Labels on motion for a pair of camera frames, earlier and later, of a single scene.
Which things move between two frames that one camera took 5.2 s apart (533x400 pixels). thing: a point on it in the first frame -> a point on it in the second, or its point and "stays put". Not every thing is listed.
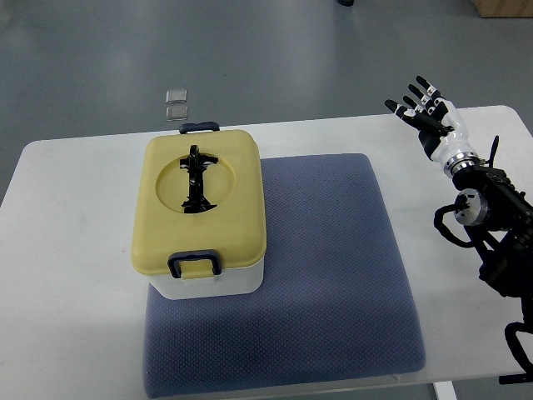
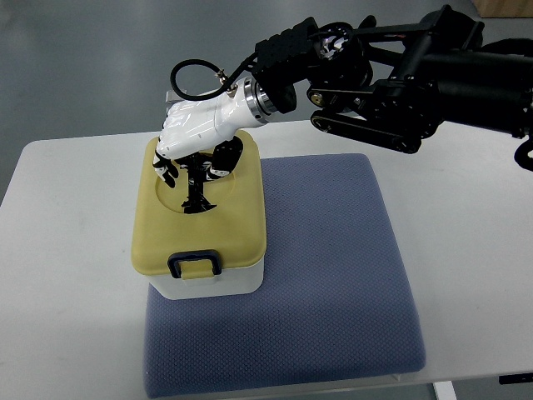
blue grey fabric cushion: (333, 304) stays put
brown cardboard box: (505, 8) stays put
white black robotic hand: (442, 134) -> (198, 137)
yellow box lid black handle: (200, 207) stays put
